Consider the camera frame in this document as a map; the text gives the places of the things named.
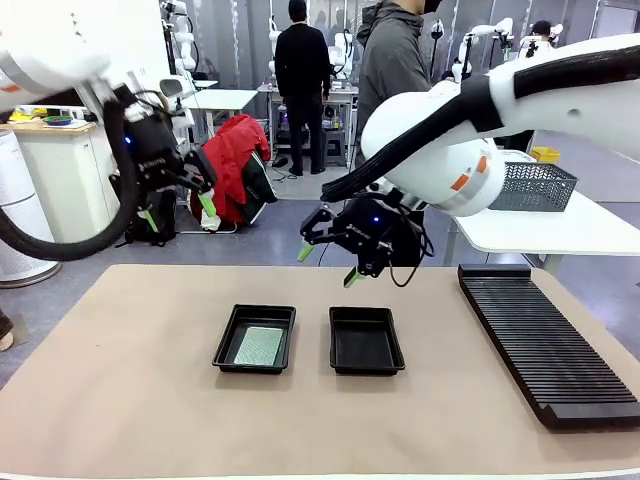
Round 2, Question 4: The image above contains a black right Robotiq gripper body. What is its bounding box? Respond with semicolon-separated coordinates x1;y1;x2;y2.
332;194;426;279

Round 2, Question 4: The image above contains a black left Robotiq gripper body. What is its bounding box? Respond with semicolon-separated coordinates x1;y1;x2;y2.
117;99;189;195

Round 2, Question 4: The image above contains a green perforated circuit board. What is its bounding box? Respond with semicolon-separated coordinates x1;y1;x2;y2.
233;325;285;367

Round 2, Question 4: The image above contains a black ESD tray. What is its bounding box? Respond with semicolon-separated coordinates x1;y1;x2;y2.
328;305;407;375
211;303;297;375

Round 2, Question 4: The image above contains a black backpack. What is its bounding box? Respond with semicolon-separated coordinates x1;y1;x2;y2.
112;172;179;249

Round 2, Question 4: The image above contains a red jacket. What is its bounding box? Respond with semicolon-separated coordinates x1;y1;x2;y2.
189;113;272;224

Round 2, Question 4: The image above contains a dark green jacket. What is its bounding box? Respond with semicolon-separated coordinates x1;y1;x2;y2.
239;149;279;226

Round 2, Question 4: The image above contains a white desk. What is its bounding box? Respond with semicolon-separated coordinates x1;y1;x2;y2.
179;88;259;146

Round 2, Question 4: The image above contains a grey stool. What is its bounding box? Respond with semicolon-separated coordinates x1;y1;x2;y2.
323;130;349;169

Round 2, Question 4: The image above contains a white cabinet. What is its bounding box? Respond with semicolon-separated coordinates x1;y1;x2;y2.
19;122;124;246

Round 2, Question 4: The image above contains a background metal workbench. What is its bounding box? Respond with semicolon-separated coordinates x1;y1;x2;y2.
257;82;362;167

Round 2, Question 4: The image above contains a white cylindrical air purifier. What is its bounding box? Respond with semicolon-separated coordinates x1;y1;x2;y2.
0;128;64;290

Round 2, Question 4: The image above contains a person in black clothes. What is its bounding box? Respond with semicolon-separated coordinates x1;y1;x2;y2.
273;0;332;177

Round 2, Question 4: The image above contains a person in grey jacket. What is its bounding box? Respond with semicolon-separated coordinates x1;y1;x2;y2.
353;0;442;171

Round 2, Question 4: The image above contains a grey plastic mesh basket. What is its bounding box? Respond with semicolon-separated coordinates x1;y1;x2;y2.
487;160;579;213

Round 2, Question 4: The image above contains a white side table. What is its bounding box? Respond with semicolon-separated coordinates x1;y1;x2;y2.
452;148;640;274

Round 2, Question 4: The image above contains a brown shoe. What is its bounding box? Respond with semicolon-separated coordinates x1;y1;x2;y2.
0;309;15;352

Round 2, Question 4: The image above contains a black slotted board rack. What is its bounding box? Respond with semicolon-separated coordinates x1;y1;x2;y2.
457;263;640;431

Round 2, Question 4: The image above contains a person in white shirt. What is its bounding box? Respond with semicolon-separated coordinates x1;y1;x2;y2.
519;19;565;54

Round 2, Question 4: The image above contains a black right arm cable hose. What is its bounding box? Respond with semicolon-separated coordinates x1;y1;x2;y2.
319;47;640;204

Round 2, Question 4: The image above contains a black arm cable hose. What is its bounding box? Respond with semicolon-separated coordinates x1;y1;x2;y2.
319;47;640;204
0;97;144;262

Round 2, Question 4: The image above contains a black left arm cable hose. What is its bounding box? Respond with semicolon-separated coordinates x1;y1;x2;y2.
0;97;144;262

